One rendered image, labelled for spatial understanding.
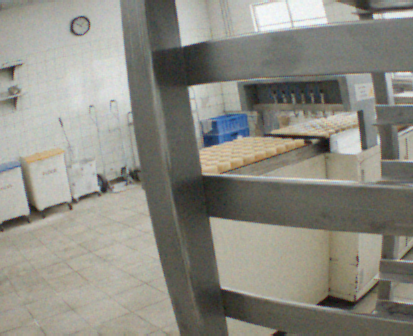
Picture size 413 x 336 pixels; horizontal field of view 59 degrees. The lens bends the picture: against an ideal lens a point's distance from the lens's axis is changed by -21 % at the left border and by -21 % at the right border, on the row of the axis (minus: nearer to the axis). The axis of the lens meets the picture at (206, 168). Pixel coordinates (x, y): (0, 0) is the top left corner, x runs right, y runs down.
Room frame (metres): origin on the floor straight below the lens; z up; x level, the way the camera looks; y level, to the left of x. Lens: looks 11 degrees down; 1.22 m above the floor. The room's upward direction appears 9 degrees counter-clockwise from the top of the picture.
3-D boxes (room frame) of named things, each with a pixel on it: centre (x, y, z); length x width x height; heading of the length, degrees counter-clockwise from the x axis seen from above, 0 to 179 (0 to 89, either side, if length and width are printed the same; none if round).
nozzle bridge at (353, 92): (2.06, -0.56, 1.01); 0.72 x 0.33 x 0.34; 36
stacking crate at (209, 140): (6.46, -0.34, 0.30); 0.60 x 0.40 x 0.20; 128
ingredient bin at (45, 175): (4.89, 1.98, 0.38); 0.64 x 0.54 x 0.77; 35
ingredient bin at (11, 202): (4.49, 2.50, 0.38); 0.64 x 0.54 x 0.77; 37
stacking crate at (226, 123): (6.46, -0.34, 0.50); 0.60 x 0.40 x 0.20; 130
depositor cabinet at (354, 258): (2.34, -0.95, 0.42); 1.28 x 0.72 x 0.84; 126
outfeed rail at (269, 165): (2.01, -0.73, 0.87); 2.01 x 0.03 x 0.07; 126
